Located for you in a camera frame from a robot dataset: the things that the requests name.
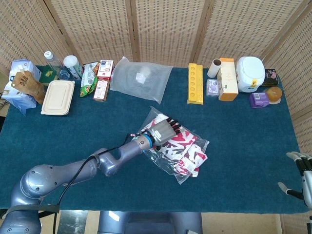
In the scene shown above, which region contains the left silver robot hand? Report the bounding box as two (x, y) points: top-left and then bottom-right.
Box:
(147, 117), (183, 151)

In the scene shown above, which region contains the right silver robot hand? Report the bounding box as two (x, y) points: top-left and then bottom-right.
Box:
(277, 151), (312, 210)

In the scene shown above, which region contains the red white patterned garment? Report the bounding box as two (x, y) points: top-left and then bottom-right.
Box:
(142, 113), (208, 177)

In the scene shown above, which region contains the clear plastic zip bag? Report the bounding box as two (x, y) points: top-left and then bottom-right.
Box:
(138, 106), (210, 185)

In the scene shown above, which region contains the frosted plastic bag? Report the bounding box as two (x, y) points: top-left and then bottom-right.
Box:
(110, 56), (174, 105)

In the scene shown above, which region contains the blue white paper bag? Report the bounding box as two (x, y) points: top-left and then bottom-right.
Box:
(1, 59), (42, 117)

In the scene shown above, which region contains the yellow block with holes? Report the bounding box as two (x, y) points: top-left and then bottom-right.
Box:
(187, 62), (204, 105)

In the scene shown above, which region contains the small purple tissue pack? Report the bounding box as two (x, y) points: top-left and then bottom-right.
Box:
(206, 78), (220, 98)

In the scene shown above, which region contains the blue carpet table cover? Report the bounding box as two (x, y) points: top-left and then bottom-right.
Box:
(0, 65), (310, 215)

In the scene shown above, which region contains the red beige flat box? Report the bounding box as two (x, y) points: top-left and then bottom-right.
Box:
(93, 79), (110, 102)

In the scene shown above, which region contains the white paper roll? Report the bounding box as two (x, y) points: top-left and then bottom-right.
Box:
(207, 58), (222, 78)

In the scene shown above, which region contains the orange beige carton box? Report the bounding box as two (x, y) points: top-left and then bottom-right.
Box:
(217, 58), (239, 101)

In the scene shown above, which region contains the red white carton box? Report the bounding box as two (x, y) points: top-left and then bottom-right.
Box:
(97, 59), (115, 80)

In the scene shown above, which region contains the orange round container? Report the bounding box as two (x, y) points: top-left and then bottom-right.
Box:
(265, 86), (283, 105)

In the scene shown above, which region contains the purple box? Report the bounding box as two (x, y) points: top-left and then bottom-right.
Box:
(249, 92), (270, 109)

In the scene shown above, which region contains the green snack packet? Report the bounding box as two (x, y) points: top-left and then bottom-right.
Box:
(79, 62), (100, 98)

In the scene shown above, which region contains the grey robot torso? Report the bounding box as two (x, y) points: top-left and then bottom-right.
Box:
(97, 211), (203, 234)

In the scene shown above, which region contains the woven wicker folding screen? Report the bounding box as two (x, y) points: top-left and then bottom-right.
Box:
(0, 0), (312, 234)

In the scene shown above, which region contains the dark snack box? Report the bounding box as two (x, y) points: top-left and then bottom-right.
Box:
(260, 68), (280, 88)

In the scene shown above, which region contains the white rice cooker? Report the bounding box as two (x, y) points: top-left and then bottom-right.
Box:
(235, 56), (266, 93)

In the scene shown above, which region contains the beige lidded lunch box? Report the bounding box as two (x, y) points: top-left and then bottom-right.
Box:
(40, 80), (76, 116)

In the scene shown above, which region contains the white green canister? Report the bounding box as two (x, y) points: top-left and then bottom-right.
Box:
(63, 55), (84, 80)

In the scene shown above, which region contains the clear plastic water bottle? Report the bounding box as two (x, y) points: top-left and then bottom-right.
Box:
(43, 50), (71, 80)

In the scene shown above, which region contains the dark green box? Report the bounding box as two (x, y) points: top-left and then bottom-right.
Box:
(39, 65), (59, 86)

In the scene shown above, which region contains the brown spout pouch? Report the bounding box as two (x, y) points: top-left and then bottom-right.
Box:
(11, 70), (47, 105)

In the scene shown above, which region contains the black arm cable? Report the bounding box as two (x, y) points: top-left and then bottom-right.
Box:
(52, 133), (147, 234)

